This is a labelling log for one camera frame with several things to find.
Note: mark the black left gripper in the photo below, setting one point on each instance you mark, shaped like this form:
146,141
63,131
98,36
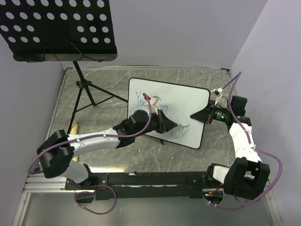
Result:
164,124

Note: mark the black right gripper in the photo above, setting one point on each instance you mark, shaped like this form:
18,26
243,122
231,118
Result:
204,115

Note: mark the white whiteboard marker pen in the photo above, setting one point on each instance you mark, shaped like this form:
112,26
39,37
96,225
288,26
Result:
180,126

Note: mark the white whiteboard black frame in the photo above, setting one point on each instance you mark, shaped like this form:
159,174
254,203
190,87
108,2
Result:
178,102

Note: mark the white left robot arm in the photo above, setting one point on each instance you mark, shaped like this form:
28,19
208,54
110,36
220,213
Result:
57,152

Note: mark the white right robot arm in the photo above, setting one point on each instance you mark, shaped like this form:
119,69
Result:
247,176

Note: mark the black perforated music stand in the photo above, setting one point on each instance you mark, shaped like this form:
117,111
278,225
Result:
59,30

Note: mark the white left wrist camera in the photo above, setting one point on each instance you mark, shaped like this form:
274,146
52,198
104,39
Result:
152,103

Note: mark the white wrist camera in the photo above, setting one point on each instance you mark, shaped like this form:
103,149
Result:
152,103
218,92

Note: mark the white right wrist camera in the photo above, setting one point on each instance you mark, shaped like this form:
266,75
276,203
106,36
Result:
218,92

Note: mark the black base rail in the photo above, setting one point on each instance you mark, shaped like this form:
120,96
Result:
147,184

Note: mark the beige wooden handle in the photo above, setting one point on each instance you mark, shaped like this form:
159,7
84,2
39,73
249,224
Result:
74,131

